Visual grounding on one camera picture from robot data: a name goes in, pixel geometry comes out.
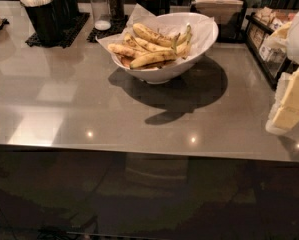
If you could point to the white paper bowl liner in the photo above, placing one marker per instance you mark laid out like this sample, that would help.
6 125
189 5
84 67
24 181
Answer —
145 17

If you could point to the black condiment packet rack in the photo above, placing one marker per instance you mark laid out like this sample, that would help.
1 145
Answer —
273 62

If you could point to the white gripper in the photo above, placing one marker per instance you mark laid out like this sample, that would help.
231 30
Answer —
287 91

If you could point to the middle yellow banana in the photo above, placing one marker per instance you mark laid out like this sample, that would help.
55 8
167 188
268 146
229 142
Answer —
150 46

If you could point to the glass salt shaker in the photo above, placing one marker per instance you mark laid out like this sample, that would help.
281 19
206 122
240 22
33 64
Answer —
100 13

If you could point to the front yellow banana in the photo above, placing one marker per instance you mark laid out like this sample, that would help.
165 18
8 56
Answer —
152 58

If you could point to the black napkin holder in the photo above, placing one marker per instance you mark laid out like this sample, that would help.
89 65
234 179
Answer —
228 15

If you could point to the spotted yellow banana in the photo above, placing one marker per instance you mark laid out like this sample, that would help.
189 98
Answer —
152 36

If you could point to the white ceramic bowl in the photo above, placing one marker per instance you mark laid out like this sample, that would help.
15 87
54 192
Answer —
175 71

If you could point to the right green-tipped banana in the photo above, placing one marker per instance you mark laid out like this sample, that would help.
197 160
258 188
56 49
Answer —
184 43

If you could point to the glass pepper shaker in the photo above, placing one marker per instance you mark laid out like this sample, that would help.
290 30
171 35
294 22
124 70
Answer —
116 9

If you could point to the left yellow banana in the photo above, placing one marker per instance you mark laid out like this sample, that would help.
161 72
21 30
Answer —
124 50

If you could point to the black rubber mat centre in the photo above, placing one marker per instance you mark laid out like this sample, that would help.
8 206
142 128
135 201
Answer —
116 28

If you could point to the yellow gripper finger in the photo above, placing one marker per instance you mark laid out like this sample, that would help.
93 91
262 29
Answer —
281 120

